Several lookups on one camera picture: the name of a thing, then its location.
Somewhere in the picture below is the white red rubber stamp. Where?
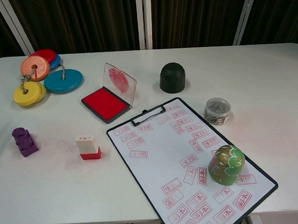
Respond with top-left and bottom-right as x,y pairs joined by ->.
74,134 -> 102,161

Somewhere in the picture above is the purple figurine stamp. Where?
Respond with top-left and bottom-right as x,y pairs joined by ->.
11,126 -> 39,159

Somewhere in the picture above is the black clipboard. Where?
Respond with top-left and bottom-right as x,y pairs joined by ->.
104,92 -> 281,224

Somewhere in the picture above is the white paper with red stamps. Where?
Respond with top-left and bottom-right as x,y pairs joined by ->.
107,95 -> 278,224

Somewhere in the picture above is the black round cap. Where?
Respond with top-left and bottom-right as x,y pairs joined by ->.
158,62 -> 187,94

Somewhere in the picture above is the red ink pad clear lid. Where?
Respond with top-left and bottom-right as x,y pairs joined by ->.
78,61 -> 139,126

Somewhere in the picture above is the clear jar of paper clips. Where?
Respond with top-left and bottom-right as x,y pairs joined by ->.
203,96 -> 232,127

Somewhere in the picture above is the large teal disc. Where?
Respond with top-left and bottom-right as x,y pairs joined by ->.
42,68 -> 84,95

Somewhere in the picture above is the green gold ball ornament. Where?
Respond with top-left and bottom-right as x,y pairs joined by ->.
207,144 -> 247,187

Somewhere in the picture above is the blue disc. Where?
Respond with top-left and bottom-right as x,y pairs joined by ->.
47,54 -> 62,72

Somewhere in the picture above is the yellow disc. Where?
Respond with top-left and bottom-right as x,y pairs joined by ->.
36,83 -> 48,102
12,81 -> 43,107

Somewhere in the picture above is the dark brown pleated curtain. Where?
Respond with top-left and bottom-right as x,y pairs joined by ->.
0,0 -> 298,64

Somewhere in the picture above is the orange disc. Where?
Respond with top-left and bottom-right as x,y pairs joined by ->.
20,56 -> 51,82

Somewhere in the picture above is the white vertical frame post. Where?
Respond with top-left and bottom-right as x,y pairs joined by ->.
135,0 -> 154,51

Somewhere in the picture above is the braided rope through discs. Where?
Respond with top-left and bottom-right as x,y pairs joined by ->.
18,61 -> 67,91

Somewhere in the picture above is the white slanted frame post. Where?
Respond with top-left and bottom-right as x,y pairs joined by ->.
0,0 -> 35,57
230,0 -> 261,46

